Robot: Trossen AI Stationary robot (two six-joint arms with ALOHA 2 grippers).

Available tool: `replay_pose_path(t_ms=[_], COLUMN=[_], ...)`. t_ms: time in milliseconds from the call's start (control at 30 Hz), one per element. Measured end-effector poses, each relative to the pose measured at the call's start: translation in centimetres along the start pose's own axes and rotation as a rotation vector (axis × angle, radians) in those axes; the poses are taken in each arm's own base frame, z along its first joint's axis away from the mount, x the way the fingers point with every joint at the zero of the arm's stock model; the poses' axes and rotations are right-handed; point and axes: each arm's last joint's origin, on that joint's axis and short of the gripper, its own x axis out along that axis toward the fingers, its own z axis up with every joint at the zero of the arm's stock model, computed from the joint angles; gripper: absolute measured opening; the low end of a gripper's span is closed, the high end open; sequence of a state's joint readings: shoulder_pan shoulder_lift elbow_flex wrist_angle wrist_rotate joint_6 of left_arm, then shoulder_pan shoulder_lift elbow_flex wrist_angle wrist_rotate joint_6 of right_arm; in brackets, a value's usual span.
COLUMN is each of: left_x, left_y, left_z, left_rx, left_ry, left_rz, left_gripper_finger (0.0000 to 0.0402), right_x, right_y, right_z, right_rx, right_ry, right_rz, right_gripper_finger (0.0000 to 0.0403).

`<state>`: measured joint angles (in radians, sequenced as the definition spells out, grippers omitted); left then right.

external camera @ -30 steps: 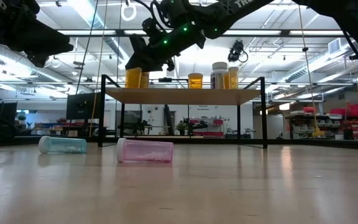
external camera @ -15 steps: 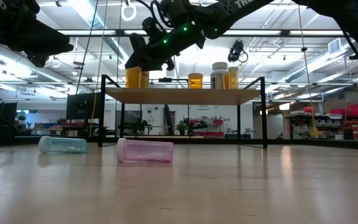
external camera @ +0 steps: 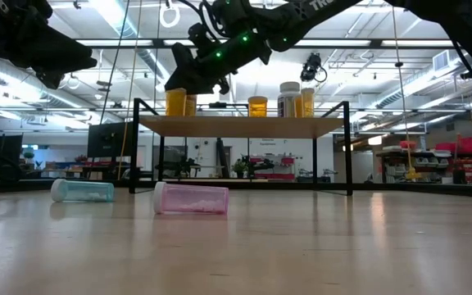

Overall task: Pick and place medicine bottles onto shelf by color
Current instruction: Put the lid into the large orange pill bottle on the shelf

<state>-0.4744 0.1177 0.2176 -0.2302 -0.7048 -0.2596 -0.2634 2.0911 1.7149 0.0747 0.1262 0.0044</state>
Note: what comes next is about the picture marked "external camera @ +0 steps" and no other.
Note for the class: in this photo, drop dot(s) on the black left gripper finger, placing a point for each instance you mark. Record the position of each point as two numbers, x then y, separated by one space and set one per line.
51 81
55 53

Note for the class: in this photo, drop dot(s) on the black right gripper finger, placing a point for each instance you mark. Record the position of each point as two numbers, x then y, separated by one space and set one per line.
209 84
180 69

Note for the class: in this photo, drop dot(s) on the amber bottle yellow cap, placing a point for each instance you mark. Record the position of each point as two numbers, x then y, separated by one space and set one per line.
191 106

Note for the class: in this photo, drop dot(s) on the narrow amber pill vial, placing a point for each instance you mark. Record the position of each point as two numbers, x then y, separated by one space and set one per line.
308 104

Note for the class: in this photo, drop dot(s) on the teal pill vial white cap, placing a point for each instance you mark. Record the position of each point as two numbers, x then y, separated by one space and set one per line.
84 191

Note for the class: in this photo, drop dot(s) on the pink pill vial white cap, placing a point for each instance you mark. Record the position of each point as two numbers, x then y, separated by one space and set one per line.
195 199

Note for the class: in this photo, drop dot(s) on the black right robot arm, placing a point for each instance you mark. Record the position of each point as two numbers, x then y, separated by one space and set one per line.
293 20

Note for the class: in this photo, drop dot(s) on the red bin storage shelf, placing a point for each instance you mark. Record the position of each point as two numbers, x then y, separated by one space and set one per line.
471 144

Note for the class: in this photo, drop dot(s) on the black computer monitor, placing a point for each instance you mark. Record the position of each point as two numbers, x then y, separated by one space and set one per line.
107 141

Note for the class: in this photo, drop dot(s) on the green potted plant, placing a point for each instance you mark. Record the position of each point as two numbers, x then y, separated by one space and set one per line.
240 167

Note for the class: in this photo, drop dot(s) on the red white storage rack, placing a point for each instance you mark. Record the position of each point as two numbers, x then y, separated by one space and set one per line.
275 176

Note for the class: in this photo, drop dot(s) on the black overhead crossbar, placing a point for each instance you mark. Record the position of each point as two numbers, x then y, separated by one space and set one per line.
376 42

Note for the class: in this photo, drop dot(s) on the black ceiling speaker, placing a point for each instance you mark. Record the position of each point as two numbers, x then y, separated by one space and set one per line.
469 74

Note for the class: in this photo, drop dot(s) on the wooden shelf black metal frame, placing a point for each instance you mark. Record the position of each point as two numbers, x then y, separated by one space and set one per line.
240 127

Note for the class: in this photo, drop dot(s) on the black overhead camera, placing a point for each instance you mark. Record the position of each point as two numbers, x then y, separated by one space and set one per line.
310 67

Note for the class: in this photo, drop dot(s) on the white wall air vent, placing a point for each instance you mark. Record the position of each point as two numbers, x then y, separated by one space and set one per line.
441 60

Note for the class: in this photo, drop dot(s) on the black aluminium table frame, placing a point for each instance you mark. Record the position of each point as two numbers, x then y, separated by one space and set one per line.
424 189

